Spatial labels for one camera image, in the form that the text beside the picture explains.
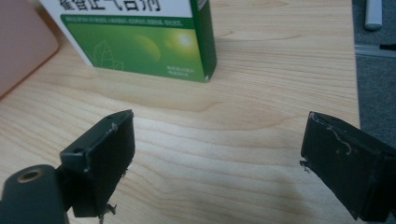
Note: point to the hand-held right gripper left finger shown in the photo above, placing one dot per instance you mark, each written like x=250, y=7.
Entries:
x=102, y=161

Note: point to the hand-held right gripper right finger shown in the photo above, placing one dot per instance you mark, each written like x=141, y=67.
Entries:
x=345, y=161

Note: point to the green and white medicine box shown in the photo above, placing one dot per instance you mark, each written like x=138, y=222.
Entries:
x=140, y=46

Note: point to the pink tray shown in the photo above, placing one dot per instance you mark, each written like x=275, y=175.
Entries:
x=21, y=43

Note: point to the white cylindrical object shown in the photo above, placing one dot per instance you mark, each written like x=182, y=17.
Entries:
x=373, y=14

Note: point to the grey metal rail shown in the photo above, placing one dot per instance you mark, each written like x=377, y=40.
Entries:
x=375, y=51

